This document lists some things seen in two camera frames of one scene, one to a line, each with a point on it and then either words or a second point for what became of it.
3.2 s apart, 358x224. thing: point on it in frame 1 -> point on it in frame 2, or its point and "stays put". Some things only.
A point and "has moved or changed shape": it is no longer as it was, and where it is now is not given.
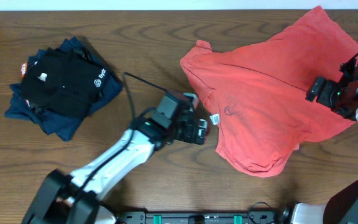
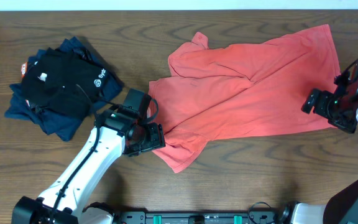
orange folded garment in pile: [24, 68] stays put
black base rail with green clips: [257, 217] stays put
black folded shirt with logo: [70, 81] stays put
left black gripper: [192, 129] -> [158, 140]
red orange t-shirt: [258, 89] has moved or changed shape
